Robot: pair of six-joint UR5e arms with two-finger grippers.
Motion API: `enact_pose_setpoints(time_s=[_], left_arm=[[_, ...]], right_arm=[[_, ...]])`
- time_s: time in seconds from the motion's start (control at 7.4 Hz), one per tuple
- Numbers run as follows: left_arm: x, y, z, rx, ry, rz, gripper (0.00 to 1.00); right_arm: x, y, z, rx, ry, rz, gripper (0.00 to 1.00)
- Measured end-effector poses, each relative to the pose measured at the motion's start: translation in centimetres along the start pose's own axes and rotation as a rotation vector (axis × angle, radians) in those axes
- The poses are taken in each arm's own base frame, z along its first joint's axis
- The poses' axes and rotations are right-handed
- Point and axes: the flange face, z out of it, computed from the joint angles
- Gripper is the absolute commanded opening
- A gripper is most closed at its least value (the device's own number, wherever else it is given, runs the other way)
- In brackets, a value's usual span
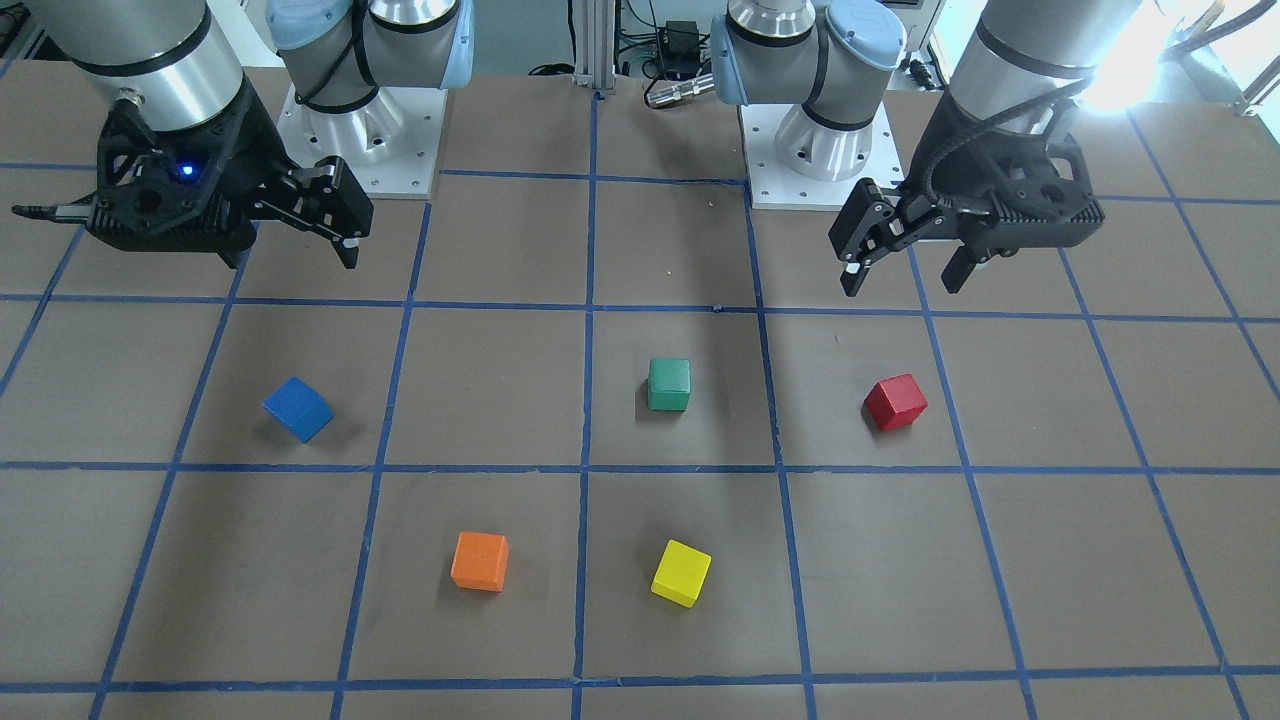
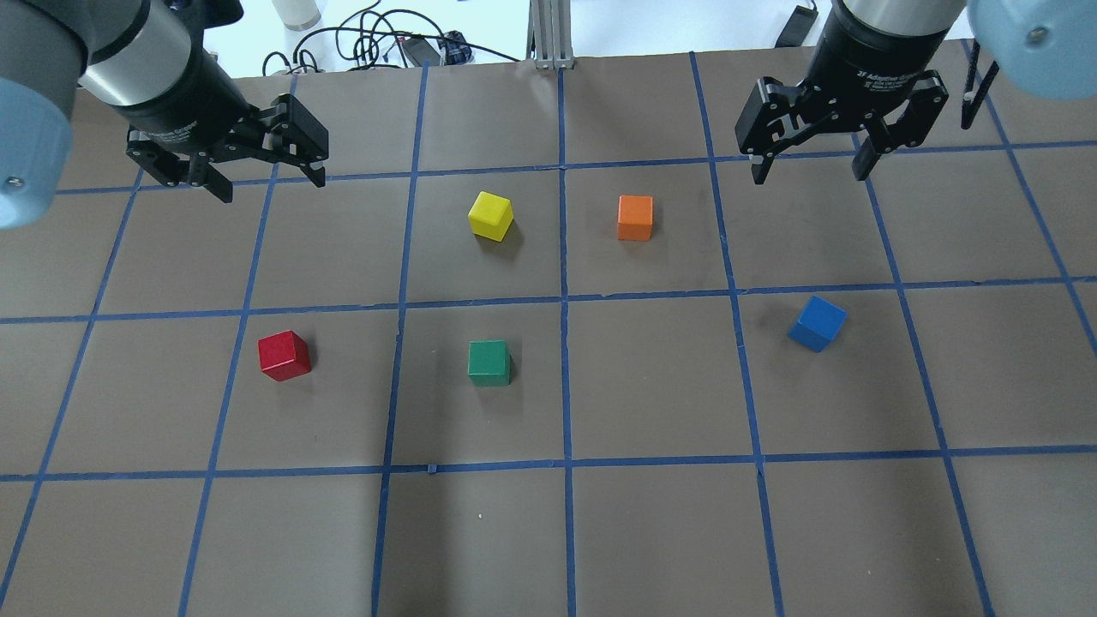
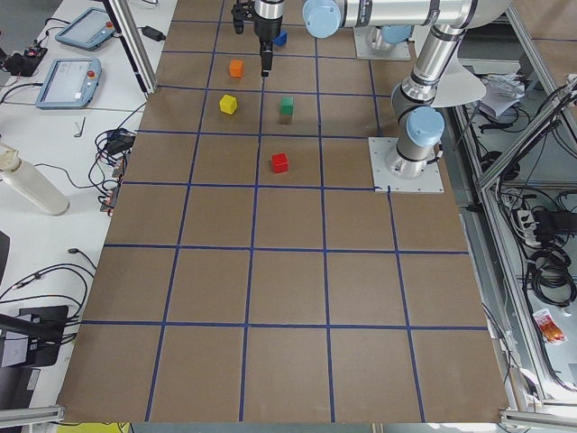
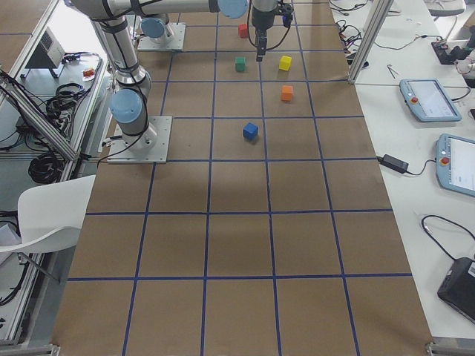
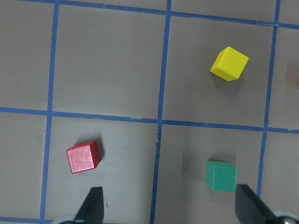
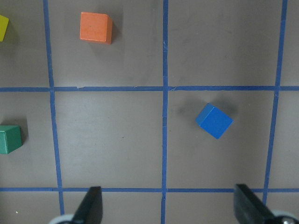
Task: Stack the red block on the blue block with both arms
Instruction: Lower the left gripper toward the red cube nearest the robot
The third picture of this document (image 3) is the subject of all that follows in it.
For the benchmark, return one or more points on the white bottle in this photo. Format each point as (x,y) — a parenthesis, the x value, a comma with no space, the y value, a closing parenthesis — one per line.
(23,177)

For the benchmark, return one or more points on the black power adapter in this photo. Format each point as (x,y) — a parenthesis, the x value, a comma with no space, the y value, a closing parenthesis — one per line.
(153,33)

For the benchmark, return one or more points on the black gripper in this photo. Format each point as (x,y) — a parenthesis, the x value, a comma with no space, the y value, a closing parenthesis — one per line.
(266,29)

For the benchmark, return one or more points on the allen key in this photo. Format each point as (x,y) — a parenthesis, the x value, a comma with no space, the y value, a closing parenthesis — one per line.
(80,128)

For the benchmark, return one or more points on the yellow wooden block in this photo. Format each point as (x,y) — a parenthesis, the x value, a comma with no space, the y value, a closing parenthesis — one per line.
(228,104)

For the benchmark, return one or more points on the red snack packet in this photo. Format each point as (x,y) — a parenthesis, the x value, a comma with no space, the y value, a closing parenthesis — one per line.
(550,331)

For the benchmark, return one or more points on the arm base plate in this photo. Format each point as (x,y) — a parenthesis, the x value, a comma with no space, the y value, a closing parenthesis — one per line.
(364,52)
(391,173)

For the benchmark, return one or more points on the aluminium frame post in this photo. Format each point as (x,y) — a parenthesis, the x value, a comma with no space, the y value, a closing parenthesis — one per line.
(124,24)

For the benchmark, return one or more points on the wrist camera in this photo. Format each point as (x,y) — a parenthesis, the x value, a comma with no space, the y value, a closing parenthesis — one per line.
(242,13)

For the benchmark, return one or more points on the near teach pendant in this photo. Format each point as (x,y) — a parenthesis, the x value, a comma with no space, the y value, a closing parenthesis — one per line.
(69,84)

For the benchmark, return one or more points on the orange wooden block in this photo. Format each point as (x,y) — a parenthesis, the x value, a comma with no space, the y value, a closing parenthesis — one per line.
(236,68)

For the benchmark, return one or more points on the blue wooden block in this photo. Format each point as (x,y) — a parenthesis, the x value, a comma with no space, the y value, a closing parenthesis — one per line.
(282,39)

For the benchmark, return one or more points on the far teach pendant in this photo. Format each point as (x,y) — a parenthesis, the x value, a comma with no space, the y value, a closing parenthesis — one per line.
(89,31)

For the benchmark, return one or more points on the red wooden block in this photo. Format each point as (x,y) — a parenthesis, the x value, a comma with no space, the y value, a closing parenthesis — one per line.
(279,163)

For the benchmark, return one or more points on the teach pendant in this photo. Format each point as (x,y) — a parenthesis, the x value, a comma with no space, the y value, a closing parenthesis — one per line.
(69,84)
(89,31)

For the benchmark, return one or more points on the green wooden block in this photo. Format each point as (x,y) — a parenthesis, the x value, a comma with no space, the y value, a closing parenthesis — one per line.
(286,106)

